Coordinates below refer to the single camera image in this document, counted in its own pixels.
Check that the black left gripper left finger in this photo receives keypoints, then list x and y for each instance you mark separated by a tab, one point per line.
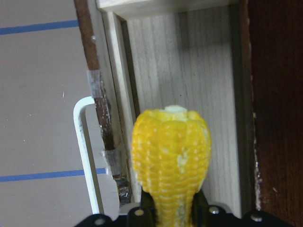
148	205

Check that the light wood drawer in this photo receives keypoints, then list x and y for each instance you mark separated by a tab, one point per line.
187	53

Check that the white drawer handle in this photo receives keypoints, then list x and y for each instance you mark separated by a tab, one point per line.
86	154

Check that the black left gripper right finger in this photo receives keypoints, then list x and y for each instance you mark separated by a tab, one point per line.
199	210

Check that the dark wooden drawer box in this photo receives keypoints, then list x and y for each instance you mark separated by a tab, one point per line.
276	36

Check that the yellow corn cob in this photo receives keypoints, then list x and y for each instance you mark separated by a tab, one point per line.
171	152

